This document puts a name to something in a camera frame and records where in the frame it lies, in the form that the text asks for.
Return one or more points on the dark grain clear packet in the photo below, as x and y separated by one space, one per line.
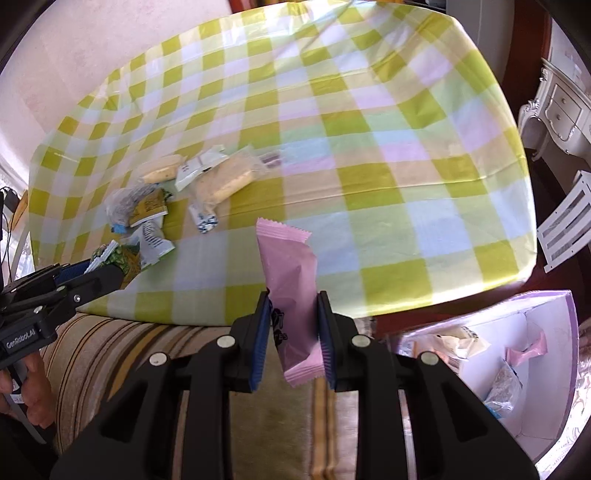
120 203

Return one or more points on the black power adapter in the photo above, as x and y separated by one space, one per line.
8 203

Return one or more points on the yellow cake clear packet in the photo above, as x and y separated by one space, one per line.
159 170

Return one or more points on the green checked tablecloth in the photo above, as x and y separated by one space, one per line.
369 161

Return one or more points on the white slatted stool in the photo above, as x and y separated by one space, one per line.
563 221

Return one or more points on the cream cracker bar packet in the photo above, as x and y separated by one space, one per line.
226 180

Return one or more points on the white ornate vanity dresser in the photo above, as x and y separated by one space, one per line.
561 106

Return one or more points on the olive yellow snack packet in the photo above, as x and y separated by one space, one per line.
147 207

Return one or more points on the clear bin of snacks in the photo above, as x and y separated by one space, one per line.
540 415

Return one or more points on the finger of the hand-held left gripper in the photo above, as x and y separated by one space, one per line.
92 286
71 273

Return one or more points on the striped beige blanket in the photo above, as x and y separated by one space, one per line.
277 429

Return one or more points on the green patterned candy packet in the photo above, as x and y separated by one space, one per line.
124 258

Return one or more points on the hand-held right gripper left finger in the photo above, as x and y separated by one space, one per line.
258 341

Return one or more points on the white flat snack packet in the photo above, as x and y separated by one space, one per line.
198 168

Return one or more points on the person's left hand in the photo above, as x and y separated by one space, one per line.
39 392

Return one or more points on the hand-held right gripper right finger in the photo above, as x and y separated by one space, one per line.
325 346

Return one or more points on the purple bar clear packet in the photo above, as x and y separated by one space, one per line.
272 159

